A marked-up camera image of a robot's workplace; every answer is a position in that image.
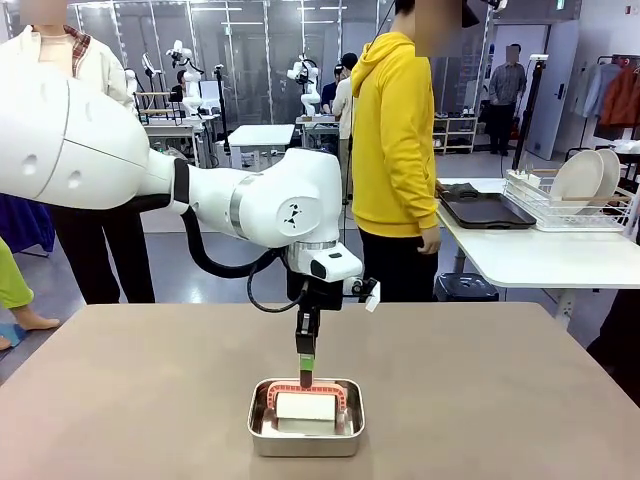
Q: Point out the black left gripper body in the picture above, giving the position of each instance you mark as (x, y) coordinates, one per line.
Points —
(322, 297)

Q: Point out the pink lint roller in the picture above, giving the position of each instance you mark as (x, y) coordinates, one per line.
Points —
(305, 407)

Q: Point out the person's right forearm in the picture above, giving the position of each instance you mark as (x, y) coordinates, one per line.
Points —
(422, 205)

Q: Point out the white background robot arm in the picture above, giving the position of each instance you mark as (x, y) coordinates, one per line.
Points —
(190, 85)
(307, 85)

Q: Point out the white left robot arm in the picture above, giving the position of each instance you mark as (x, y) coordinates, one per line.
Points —
(100, 160)

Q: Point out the person's right hand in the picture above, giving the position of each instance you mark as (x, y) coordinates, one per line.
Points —
(430, 241)

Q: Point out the rectangular metal tin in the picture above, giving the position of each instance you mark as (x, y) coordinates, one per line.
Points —
(305, 445)

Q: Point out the dark blue plastic stool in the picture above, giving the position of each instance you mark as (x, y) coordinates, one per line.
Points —
(465, 290)

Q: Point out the person in yellow hoodie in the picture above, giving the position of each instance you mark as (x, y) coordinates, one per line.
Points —
(390, 150)

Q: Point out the small white table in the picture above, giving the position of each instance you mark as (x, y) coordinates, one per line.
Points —
(260, 135)

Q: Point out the person in white shirt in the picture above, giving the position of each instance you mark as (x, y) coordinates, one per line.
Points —
(344, 105)

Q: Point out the person in dark blue shirt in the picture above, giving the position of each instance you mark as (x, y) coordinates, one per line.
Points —
(330, 95)

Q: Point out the white shoe shelf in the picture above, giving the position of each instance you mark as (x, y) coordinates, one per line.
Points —
(455, 135)

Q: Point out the white workbench with wooden bars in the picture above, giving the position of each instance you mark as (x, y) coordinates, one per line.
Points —
(170, 125)

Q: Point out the large white table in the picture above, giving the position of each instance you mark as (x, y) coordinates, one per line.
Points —
(550, 260)

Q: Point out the black pole with white box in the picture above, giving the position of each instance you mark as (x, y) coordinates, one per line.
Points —
(529, 110)

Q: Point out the man in dark jacket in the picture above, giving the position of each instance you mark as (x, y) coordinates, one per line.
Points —
(507, 80)

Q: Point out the mannequin in green trousers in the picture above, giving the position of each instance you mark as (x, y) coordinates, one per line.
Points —
(12, 285)

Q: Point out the blue cloth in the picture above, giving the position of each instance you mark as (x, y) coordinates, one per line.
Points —
(25, 225)

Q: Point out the black clothes rack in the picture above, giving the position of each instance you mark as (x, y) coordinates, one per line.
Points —
(605, 145)

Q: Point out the mannequin in white jacket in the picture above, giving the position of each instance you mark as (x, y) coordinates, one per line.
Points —
(90, 55)

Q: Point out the light blue shirt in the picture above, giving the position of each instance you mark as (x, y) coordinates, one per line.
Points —
(592, 90)

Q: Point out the orange jacket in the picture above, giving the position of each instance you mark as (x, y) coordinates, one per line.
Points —
(620, 100)

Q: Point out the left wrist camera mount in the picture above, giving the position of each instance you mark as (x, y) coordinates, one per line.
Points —
(371, 300)

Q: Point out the black camera tripod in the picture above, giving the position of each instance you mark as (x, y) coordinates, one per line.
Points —
(222, 110)

